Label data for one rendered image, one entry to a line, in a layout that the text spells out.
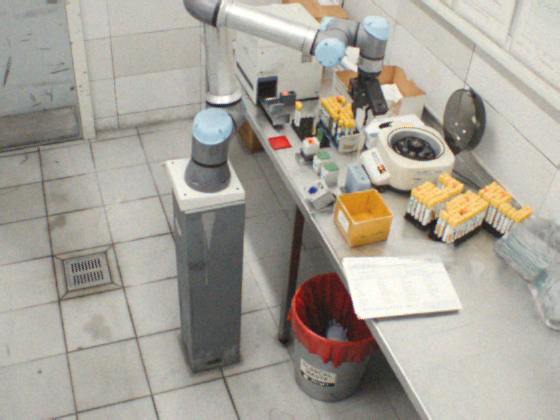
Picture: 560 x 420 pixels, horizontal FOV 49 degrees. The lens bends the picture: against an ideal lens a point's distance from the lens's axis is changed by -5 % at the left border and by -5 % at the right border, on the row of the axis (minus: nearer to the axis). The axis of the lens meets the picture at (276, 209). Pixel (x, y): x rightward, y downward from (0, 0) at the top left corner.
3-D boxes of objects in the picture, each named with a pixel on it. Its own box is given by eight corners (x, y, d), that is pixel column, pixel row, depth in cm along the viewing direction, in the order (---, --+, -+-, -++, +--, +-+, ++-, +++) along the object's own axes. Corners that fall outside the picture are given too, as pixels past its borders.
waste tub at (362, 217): (331, 220, 201) (335, 195, 194) (370, 212, 205) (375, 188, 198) (349, 248, 191) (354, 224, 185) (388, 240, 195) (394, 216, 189)
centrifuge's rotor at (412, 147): (384, 147, 223) (387, 130, 219) (424, 145, 226) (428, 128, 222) (399, 174, 212) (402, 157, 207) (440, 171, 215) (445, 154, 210)
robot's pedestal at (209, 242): (193, 374, 256) (185, 213, 199) (181, 337, 270) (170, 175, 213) (240, 362, 262) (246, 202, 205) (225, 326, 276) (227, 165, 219)
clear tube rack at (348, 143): (315, 123, 242) (317, 107, 237) (339, 119, 245) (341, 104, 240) (338, 154, 228) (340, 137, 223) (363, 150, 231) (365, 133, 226)
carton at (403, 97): (328, 103, 254) (332, 70, 244) (390, 95, 262) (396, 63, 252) (354, 137, 237) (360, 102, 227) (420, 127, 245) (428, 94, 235)
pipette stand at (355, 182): (339, 188, 213) (343, 164, 206) (359, 186, 214) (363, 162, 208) (350, 208, 206) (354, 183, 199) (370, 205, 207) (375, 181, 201)
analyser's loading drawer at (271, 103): (255, 97, 250) (255, 86, 246) (271, 95, 252) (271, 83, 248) (273, 125, 236) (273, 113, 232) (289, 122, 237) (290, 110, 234)
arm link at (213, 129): (184, 159, 196) (187, 121, 188) (199, 137, 207) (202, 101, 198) (221, 168, 195) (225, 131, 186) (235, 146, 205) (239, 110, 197)
